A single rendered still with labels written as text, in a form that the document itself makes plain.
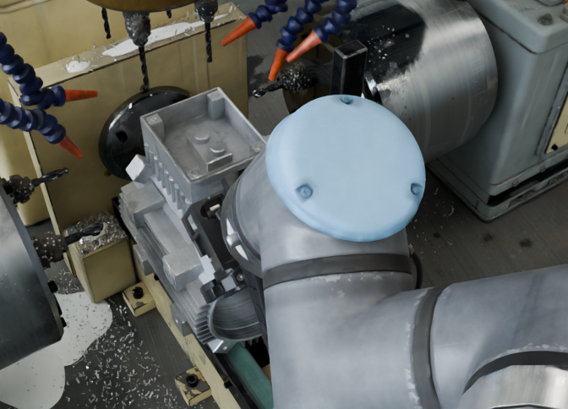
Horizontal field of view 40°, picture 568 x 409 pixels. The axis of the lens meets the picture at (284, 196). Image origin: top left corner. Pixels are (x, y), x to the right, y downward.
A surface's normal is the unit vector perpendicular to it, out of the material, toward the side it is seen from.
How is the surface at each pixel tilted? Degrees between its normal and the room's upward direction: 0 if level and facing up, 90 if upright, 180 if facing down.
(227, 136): 0
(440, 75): 51
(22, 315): 77
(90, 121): 90
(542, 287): 40
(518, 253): 0
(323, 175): 26
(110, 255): 90
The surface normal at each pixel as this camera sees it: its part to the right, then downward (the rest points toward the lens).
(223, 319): 0.55, -0.76
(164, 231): 0.02, -0.67
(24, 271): 0.48, 0.18
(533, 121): 0.54, 0.63
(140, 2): 0.08, 0.74
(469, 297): -0.51, -0.77
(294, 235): -0.51, -0.17
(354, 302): 0.15, -0.26
